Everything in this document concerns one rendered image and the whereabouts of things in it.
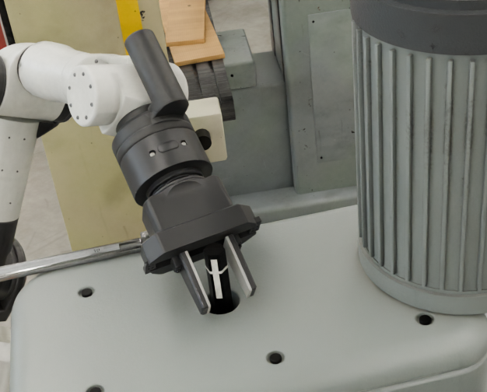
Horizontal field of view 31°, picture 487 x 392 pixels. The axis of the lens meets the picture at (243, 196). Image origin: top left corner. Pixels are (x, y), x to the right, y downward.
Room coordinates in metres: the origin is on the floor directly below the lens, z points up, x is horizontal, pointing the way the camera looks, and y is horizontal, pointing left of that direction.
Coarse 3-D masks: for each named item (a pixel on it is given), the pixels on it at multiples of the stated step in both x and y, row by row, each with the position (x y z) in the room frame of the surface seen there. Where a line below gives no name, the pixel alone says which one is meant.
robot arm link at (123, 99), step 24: (144, 48) 0.85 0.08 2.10; (72, 72) 0.85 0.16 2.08; (96, 72) 0.83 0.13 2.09; (120, 72) 0.85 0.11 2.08; (144, 72) 0.83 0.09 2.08; (168, 72) 0.82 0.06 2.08; (72, 96) 0.85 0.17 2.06; (96, 96) 0.81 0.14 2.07; (120, 96) 0.82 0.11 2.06; (144, 96) 0.83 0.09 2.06; (168, 96) 0.80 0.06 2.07; (96, 120) 0.81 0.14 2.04; (120, 120) 0.82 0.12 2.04; (144, 120) 0.79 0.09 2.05; (168, 120) 0.79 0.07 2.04; (120, 144) 0.79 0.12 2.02
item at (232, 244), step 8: (224, 240) 0.71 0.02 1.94; (232, 240) 0.70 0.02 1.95; (240, 240) 0.71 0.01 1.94; (232, 248) 0.69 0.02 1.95; (240, 248) 0.71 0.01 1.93; (232, 256) 0.69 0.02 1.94; (240, 256) 0.69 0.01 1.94; (232, 264) 0.70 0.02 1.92; (240, 264) 0.68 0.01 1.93; (240, 272) 0.68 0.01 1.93; (248, 272) 0.67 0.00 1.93; (240, 280) 0.68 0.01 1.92; (248, 280) 0.67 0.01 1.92; (248, 288) 0.66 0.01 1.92; (248, 296) 0.67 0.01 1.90
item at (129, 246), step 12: (132, 240) 0.79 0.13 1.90; (144, 240) 0.79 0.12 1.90; (72, 252) 0.78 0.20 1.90; (84, 252) 0.78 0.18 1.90; (96, 252) 0.78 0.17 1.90; (108, 252) 0.77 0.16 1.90; (120, 252) 0.77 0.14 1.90; (132, 252) 0.77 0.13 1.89; (12, 264) 0.77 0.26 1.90; (24, 264) 0.77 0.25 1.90; (36, 264) 0.77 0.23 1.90; (48, 264) 0.77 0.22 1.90; (60, 264) 0.76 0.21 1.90; (72, 264) 0.77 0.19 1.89; (0, 276) 0.76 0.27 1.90; (12, 276) 0.76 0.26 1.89
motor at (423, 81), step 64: (384, 0) 0.66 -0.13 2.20; (448, 0) 0.63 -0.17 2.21; (384, 64) 0.66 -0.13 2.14; (448, 64) 0.62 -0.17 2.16; (384, 128) 0.66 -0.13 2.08; (448, 128) 0.62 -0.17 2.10; (384, 192) 0.66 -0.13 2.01; (448, 192) 0.62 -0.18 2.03; (384, 256) 0.67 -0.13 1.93; (448, 256) 0.62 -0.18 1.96
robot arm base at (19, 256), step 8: (16, 240) 1.03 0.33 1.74; (16, 248) 1.01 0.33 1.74; (16, 256) 1.00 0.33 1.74; (24, 256) 1.01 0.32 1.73; (16, 280) 0.98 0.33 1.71; (24, 280) 0.98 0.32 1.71; (16, 288) 0.98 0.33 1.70; (8, 296) 0.98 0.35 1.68; (0, 304) 0.98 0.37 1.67; (8, 304) 0.97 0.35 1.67; (0, 312) 0.97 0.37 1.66; (8, 312) 0.98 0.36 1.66; (0, 320) 0.97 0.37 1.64
